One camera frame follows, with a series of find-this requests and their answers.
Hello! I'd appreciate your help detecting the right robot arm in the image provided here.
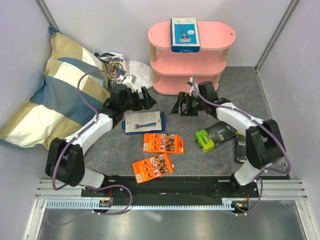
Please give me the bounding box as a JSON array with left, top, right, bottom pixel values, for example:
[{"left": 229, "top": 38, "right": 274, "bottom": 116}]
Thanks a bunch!
[{"left": 170, "top": 77, "right": 291, "bottom": 197}]

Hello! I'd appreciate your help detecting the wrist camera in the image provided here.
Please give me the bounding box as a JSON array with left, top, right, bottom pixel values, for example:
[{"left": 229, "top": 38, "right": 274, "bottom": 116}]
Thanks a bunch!
[
  {"left": 122, "top": 74, "right": 137, "bottom": 92},
  {"left": 187, "top": 76, "right": 199, "bottom": 97}
]

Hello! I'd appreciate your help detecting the white blue razor box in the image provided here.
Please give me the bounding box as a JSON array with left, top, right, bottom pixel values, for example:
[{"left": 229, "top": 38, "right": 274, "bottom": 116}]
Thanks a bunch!
[{"left": 121, "top": 111, "right": 167, "bottom": 135}]

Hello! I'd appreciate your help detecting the green black razor pack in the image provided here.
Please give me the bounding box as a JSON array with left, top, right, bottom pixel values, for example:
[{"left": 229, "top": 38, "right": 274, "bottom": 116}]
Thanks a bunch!
[{"left": 195, "top": 121, "right": 237, "bottom": 153}]

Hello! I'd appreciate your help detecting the pink three-tier shelf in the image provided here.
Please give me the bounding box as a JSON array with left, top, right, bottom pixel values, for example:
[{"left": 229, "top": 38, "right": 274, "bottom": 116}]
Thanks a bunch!
[{"left": 148, "top": 21, "right": 236, "bottom": 95}]

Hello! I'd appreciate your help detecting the black green razor box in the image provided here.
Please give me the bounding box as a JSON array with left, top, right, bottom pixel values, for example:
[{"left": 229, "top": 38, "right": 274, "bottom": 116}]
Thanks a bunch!
[{"left": 237, "top": 131, "right": 246, "bottom": 151}]

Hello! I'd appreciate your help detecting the striped blue beige pillow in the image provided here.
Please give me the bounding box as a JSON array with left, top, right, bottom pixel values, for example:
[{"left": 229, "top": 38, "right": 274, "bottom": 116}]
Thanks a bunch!
[{"left": 0, "top": 25, "right": 110, "bottom": 150}]

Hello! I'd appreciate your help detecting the blue razor box clear front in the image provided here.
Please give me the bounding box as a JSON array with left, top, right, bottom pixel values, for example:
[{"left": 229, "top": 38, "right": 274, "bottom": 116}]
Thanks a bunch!
[{"left": 170, "top": 17, "right": 201, "bottom": 53}]

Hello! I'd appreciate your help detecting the grey cable duct rail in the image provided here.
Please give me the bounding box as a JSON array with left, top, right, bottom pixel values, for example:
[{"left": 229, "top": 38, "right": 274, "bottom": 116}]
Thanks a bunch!
[{"left": 46, "top": 199, "right": 235, "bottom": 211}]

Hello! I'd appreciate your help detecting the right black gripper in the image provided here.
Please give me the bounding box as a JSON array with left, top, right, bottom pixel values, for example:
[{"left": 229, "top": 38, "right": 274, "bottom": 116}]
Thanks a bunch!
[{"left": 169, "top": 91, "right": 207, "bottom": 117}]

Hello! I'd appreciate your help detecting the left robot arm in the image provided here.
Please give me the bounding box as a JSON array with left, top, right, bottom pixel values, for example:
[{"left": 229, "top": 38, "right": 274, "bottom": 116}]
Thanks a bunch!
[{"left": 45, "top": 84, "right": 157, "bottom": 197}]

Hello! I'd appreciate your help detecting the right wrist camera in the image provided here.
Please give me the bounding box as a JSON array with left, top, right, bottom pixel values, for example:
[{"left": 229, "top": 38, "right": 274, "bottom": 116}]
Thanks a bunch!
[{"left": 187, "top": 76, "right": 199, "bottom": 97}]

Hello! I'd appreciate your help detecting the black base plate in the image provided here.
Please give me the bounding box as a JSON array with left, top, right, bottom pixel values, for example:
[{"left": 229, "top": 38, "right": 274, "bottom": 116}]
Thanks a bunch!
[{"left": 80, "top": 175, "right": 261, "bottom": 205}]

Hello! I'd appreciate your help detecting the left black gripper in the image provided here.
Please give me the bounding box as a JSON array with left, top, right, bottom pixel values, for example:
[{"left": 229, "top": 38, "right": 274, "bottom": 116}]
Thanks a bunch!
[{"left": 120, "top": 86, "right": 156, "bottom": 113}]

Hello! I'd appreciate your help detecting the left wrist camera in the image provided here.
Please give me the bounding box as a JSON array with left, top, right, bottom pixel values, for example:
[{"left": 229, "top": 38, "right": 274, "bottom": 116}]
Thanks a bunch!
[{"left": 122, "top": 74, "right": 137, "bottom": 92}]

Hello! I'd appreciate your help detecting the orange razor box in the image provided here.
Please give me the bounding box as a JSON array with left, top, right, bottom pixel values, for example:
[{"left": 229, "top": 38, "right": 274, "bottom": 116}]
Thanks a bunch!
[
  {"left": 132, "top": 153, "right": 174, "bottom": 184},
  {"left": 142, "top": 133, "right": 185, "bottom": 154}
]

